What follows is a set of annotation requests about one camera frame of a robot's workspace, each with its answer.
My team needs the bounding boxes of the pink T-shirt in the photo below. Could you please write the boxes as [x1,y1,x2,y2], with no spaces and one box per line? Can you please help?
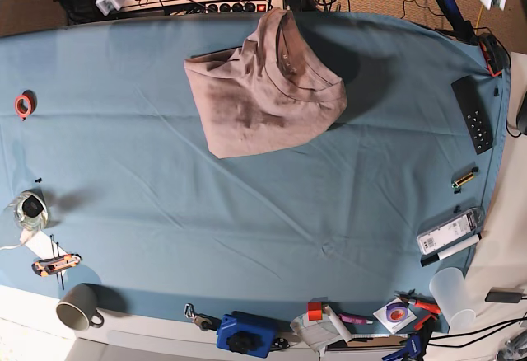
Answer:
[184,8,347,158]

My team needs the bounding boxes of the orange black clamp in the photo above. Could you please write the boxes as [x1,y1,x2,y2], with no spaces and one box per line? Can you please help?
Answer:
[478,33,503,77]

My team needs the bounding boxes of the black remote control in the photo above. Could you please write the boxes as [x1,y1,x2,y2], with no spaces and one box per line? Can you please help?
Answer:
[451,76,493,155]

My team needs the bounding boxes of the red tape roll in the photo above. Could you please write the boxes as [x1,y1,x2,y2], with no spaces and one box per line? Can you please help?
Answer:
[14,90,37,121]

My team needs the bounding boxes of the white power strip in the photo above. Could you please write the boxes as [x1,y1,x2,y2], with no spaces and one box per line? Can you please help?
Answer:
[180,0,289,14]

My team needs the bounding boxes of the clear tape roll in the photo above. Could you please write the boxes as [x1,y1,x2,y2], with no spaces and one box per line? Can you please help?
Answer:
[7,190,49,232]

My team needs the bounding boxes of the clear plastic package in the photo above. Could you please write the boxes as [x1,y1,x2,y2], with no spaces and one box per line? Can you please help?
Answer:
[417,207,485,256]

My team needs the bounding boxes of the black white marker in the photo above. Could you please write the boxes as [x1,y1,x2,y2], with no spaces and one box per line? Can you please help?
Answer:
[421,233,482,267]

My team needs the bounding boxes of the blue table cloth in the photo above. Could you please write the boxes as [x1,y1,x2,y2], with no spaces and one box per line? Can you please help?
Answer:
[1,12,511,322]

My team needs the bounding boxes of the orange utility knife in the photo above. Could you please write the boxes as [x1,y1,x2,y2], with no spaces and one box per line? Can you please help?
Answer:
[31,254,82,277]

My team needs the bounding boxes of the translucent plastic cup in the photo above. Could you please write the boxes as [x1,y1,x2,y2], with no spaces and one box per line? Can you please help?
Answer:
[429,267,476,331]

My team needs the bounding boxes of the black power adapter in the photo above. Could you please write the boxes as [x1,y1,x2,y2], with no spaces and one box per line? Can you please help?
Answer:
[485,288,526,304]

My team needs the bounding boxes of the grey ceramic mug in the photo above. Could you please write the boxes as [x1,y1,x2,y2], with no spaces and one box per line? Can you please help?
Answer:
[55,284,105,331]

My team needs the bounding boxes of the blue purple disc sleeve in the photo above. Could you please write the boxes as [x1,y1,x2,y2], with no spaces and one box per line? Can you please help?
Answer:
[373,298,417,334]

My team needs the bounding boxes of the blue plastic box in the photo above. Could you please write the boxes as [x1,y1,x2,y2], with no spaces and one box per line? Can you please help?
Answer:
[216,312,277,359]

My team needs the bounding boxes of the pink pen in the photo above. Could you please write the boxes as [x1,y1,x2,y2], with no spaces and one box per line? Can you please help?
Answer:
[338,313,374,325]

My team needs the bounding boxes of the blue bar clamp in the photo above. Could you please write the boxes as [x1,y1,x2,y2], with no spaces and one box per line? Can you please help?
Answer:
[381,314,437,361]

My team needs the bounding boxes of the red plastic block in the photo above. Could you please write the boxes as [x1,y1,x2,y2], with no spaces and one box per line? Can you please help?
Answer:
[307,301,323,321]

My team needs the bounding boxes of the white paper tube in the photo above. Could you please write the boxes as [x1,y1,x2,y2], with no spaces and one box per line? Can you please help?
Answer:
[323,304,352,342]

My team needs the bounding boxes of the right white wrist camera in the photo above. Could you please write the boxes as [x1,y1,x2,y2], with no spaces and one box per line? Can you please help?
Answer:
[96,0,125,16]

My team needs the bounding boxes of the red handled pliers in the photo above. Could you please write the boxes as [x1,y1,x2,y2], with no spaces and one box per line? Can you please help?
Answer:
[396,293,441,315]

